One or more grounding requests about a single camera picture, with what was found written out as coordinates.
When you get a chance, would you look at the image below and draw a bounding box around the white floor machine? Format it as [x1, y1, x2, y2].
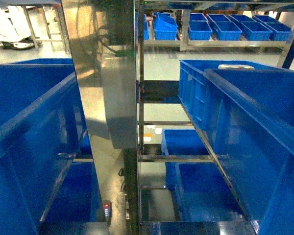
[0, 5, 35, 50]

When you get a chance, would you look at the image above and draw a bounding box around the far steel shelf rack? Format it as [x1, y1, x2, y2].
[134, 0, 294, 69]

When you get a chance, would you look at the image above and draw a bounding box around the blue bin upper left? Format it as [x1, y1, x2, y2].
[0, 64, 87, 235]

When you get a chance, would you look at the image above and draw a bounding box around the large blue bin right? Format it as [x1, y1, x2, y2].
[178, 60, 294, 235]

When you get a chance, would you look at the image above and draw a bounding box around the steel shelving rack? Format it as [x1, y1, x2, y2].
[41, 0, 254, 235]

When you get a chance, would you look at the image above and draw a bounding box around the blue bin lower left front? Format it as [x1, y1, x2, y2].
[45, 162, 100, 222]

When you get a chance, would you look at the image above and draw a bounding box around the blue bin lower right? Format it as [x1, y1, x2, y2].
[161, 129, 245, 222]

